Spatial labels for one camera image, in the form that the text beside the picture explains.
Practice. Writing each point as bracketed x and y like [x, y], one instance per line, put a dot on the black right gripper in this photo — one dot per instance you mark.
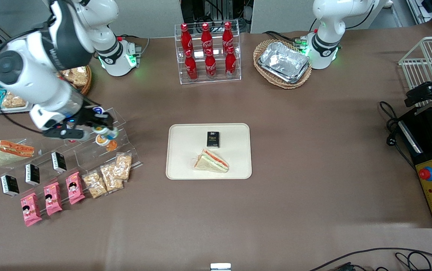
[88, 116]

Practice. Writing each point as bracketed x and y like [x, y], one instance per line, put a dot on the green gum bottle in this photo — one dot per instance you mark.
[108, 133]

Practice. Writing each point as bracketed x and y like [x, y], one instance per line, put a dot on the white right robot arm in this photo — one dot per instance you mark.
[39, 75]

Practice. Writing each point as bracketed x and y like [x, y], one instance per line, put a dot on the purple gum bottle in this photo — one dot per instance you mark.
[98, 110]

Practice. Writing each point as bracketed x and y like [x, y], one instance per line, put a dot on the orange gum bottle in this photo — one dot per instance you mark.
[107, 143]

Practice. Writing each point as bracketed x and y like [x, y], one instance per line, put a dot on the red gum bottle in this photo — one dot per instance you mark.
[73, 141]

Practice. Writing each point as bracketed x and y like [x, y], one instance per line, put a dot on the cream serving tray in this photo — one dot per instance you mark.
[186, 158]

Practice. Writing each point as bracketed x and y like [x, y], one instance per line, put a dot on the black tray sealing machine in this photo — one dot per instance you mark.
[426, 150]

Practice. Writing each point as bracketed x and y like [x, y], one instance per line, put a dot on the clear acrylic stepped stand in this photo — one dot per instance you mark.
[88, 154]

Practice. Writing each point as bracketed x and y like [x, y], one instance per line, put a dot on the wicker basket with snacks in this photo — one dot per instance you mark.
[87, 84]

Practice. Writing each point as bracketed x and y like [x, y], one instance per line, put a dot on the clear wrapped rice crisp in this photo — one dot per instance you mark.
[122, 166]
[110, 177]
[95, 183]

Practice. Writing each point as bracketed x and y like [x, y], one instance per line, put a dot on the small black box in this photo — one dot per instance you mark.
[58, 162]
[32, 174]
[213, 139]
[9, 185]

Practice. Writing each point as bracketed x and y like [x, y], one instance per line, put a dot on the pink snack pack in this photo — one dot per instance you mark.
[75, 187]
[31, 209]
[53, 197]

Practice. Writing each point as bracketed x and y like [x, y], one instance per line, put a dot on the red cola bottle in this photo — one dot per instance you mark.
[230, 62]
[190, 66]
[210, 64]
[227, 34]
[186, 35]
[206, 35]

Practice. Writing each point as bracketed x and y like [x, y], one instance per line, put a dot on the wrapped triangle sandwich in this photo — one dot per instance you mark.
[211, 162]
[12, 152]

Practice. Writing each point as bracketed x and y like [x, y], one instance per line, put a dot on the white bin with snacks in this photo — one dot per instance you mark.
[9, 101]

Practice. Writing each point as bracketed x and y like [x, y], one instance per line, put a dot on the clear acrylic bottle rack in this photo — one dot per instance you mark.
[216, 81]

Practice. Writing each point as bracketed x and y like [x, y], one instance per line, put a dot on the wicker basket with foil containers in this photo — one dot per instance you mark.
[266, 77]

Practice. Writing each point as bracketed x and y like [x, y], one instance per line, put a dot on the stacked foil containers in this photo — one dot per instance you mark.
[283, 62]

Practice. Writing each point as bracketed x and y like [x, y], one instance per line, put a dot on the silver machine side bar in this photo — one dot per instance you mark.
[410, 137]

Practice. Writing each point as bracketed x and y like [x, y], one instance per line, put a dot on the red emergency stop button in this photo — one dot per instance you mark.
[425, 173]

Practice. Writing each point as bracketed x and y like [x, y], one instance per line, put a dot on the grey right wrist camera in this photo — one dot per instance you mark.
[65, 134]

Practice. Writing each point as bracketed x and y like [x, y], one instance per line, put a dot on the metal shelf frame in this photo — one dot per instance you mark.
[426, 15]

